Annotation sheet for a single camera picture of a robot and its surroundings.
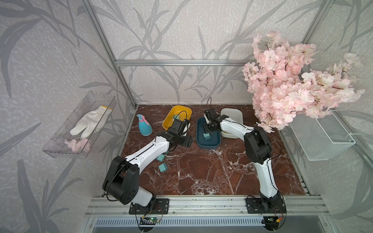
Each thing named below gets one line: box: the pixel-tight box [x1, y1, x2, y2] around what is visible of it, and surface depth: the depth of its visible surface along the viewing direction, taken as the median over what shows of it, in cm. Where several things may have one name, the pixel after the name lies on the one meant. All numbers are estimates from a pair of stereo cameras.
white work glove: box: [69, 105, 113, 139], surface depth 68 cm
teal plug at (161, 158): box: [156, 154, 165, 162], surface depth 91 cm
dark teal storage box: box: [196, 116, 221, 149], surface depth 101 cm
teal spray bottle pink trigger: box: [136, 114, 153, 137], surface depth 97 cm
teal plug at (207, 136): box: [203, 132, 211, 141], surface depth 101 cm
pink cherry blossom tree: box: [241, 31, 366, 134], surface depth 57 cm
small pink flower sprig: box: [64, 137, 92, 153], surface depth 60 cm
